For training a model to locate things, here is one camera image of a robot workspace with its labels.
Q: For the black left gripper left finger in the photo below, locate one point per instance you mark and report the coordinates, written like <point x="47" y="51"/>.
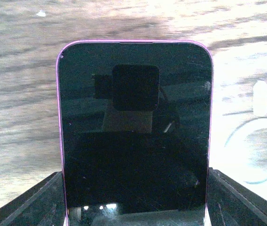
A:
<point x="41" y="205"/>

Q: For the purple edged smartphone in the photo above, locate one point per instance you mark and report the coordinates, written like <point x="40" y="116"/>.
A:
<point x="134" y="118"/>

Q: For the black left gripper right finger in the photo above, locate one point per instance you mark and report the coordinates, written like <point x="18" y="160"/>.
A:
<point x="231" y="204"/>

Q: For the clear magsafe phone case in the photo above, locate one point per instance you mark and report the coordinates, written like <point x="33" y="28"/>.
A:
<point x="238" y="145"/>

